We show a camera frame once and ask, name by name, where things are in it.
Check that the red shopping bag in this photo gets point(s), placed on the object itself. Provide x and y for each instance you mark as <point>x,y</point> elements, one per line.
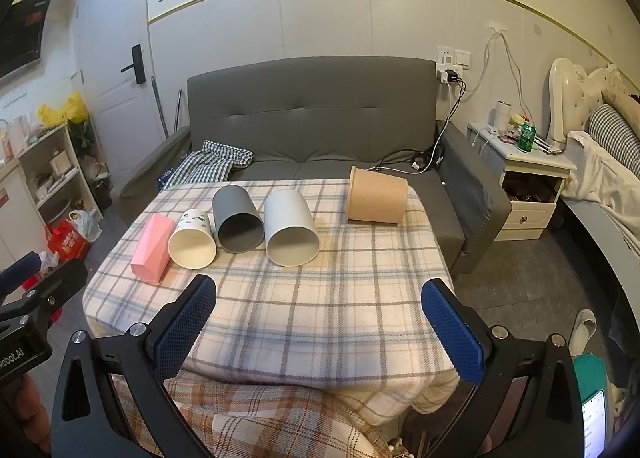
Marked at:
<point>65,241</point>

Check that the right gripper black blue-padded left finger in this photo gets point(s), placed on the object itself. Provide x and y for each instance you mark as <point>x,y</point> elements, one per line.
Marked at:
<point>88,419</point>

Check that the cream bed headboard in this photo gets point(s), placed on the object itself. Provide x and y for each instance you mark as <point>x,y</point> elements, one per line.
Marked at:
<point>574,94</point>

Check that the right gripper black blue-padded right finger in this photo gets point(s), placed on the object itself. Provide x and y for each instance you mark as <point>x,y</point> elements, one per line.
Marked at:
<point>525,399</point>

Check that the yellow plastic bag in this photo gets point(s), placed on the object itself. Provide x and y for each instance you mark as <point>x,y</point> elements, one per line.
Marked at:
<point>74,109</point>

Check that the white wall power socket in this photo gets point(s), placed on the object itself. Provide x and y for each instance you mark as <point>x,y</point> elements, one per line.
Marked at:
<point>451,64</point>

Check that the light grey plastic cup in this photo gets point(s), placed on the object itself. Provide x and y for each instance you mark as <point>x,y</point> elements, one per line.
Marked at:
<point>290,234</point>

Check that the white shelf unit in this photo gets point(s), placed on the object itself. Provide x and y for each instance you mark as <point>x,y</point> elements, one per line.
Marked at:
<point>54,177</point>

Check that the white tumbler cup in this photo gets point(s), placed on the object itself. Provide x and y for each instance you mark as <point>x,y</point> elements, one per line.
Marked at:
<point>502,115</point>

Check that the white slipper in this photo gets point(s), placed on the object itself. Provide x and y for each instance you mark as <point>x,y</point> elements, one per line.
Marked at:
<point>585,325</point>

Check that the pink tissue box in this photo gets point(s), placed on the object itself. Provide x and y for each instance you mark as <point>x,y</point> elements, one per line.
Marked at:
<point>151,253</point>

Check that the white door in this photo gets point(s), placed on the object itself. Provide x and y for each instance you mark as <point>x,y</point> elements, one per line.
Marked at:
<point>124,115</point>

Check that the brown kraft paper bowl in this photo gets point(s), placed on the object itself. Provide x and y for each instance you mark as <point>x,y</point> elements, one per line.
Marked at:
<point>375,197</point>

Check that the dark grey plastic cup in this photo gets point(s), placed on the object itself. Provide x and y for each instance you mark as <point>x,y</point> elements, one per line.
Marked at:
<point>239,227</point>

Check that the black door handle lock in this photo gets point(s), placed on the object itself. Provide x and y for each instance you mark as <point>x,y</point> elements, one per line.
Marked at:
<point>136,65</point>

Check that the white bed blanket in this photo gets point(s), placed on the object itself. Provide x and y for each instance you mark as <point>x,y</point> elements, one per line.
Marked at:
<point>601,179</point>

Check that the green soda can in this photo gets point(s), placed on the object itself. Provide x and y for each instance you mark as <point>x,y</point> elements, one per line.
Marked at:
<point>527,137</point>

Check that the plaid table cloth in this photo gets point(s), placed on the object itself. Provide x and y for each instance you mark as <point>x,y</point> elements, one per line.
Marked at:
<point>349,322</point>

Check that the black wall television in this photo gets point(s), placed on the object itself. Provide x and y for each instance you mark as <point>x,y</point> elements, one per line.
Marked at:
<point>21,36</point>

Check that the smartphone with lit screen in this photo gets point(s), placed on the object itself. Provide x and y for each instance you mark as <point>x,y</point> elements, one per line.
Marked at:
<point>594,418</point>

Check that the white printed paper cup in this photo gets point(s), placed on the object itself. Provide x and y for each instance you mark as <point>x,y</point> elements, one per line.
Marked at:
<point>192,245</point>

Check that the white plastic bag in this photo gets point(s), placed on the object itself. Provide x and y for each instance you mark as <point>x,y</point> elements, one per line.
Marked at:
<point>87,226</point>

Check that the checked grey pillow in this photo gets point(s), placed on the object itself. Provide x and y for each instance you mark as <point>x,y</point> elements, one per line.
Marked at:
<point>615,135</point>

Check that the green checked cloth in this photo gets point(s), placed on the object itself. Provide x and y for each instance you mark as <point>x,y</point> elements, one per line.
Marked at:
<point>214,162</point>

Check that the grey fabric sofa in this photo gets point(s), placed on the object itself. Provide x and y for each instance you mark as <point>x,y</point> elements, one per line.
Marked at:
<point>316,117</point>

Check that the white bedside cabinet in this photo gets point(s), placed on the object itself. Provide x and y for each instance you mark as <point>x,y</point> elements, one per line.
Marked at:
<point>533,182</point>

